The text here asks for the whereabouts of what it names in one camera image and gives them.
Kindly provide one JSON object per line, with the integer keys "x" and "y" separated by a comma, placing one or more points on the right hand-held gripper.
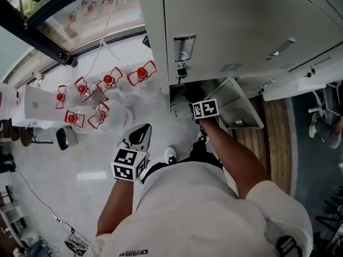
{"x": 206, "y": 108}

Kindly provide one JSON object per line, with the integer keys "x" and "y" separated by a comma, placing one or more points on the person's left forearm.
{"x": 115, "y": 207}

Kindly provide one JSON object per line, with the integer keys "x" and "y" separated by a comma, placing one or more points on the clear jug with red label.
{"x": 8, "y": 95}

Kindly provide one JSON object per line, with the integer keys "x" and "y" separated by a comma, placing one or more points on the brown round chair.
{"x": 24, "y": 134}

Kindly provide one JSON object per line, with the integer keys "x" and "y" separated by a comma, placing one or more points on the person's black trousers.
{"x": 199, "y": 154}

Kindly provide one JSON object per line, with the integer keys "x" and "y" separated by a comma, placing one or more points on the wooden slatted bench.
{"x": 276, "y": 143}

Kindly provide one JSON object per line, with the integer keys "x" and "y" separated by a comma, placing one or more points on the person's right white shoe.
{"x": 202, "y": 137}

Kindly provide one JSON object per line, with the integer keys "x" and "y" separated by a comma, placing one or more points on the person's white shoe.
{"x": 202, "y": 137}
{"x": 171, "y": 155}

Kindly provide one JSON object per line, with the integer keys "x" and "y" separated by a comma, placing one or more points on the person's white shirt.
{"x": 193, "y": 218}

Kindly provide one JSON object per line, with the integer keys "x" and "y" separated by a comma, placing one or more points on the black flask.
{"x": 68, "y": 60}

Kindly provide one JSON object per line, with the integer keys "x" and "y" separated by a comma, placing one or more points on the black-framed window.
{"x": 67, "y": 17}

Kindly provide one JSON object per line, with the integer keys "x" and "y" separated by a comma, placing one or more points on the small black object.
{"x": 146, "y": 41}

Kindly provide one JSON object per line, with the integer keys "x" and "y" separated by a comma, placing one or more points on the white power strip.
{"x": 56, "y": 218}

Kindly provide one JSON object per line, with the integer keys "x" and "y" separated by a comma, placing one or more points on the grey metal locker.
{"x": 241, "y": 23}

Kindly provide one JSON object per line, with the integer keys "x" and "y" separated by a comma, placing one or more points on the white office chair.
{"x": 321, "y": 100}

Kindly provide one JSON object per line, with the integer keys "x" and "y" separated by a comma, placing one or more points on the person's left white shoe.
{"x": 171, "y": 155}

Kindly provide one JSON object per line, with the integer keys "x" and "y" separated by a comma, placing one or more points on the person's right forearm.
{"x": 235, "y": 159}

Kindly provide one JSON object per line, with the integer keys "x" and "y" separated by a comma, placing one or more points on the group of red-capped water jugs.
{"x": 107, "y": 95}

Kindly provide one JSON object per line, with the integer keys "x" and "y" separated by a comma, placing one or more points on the white cardboard box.
{"x": 34, "y": 106}

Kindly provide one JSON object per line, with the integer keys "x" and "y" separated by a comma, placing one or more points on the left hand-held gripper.
{"x": 128, "y": 165}

